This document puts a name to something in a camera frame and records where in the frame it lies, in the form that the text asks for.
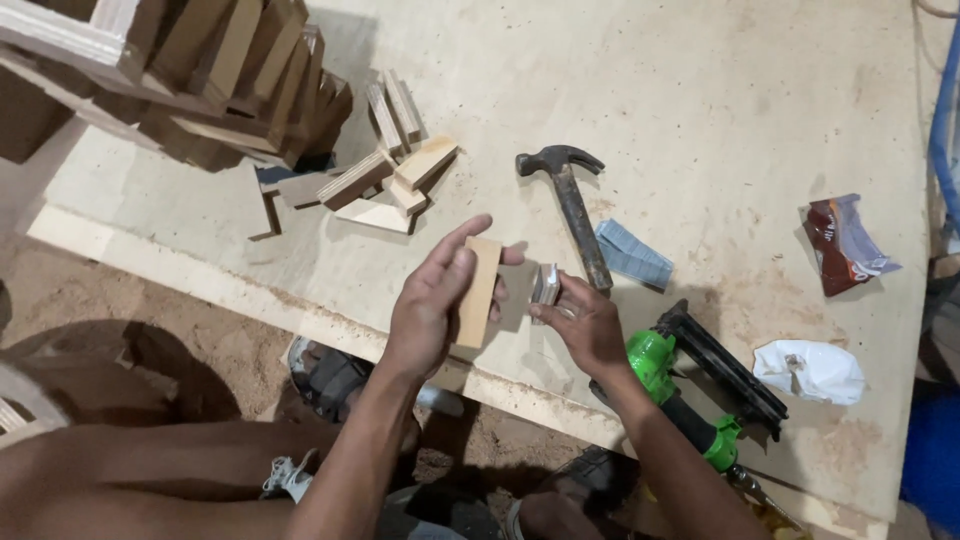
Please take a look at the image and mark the person's right hand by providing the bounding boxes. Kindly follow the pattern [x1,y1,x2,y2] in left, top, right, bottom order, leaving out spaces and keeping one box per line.
[528,270,640,386]

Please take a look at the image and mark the person's left hand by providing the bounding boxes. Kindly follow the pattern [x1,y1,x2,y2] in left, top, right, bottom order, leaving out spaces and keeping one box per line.
[381,213,526,385]

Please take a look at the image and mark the light wooden block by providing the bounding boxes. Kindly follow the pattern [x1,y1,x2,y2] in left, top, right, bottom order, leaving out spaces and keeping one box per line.
[454,237,503,350]

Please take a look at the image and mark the small brad nail strip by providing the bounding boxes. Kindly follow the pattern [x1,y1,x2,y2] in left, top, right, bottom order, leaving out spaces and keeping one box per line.
[531,262,563,325]

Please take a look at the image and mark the large grey brad nail strip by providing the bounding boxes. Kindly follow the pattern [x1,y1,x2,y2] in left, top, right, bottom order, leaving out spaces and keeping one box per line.
[594,219,675,291]

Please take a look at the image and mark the green and black nail gun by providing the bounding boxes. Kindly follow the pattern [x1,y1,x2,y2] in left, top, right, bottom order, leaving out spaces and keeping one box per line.
[588,299,790,474]

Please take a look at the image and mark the black sandal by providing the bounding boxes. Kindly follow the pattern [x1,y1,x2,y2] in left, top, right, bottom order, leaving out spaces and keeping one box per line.
[288,335,378,423]
[504,445,643,540]

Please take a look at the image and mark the rusty claw hammer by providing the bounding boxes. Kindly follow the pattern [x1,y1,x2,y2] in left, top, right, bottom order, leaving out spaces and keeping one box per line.
[515,144,615,293]

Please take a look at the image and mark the pile of small wood offcuts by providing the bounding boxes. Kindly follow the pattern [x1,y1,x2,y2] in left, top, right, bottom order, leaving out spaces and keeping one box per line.
[247,69,460,243]

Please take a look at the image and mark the white cloth scrap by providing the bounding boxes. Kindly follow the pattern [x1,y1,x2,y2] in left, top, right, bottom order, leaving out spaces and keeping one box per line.
[261,447,319,502]

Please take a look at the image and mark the crumpled white plastic bag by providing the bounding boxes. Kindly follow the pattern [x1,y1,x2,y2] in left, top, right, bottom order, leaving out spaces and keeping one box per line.
[752,339,867,407]

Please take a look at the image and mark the brown snack wrapper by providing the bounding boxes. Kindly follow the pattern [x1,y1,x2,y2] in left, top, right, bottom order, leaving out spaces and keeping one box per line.
[800,193,903,298]

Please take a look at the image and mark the person's leg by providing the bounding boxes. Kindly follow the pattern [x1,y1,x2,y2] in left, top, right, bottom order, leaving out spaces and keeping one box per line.
[0,417,421,540]

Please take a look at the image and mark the stack of plywood boards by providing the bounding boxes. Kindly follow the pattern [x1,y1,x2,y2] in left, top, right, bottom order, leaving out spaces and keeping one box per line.
[0,0,354,174]

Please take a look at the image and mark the blue container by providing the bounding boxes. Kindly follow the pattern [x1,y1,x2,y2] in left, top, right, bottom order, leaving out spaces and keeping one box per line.
[900,381,960,528]

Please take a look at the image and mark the brass air hose coupling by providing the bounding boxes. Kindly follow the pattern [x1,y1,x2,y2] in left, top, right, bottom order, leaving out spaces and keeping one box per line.
[724,463,815,540]

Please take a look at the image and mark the blue air hose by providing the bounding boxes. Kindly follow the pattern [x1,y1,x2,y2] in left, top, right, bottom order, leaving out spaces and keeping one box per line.
[927,22,960,235]

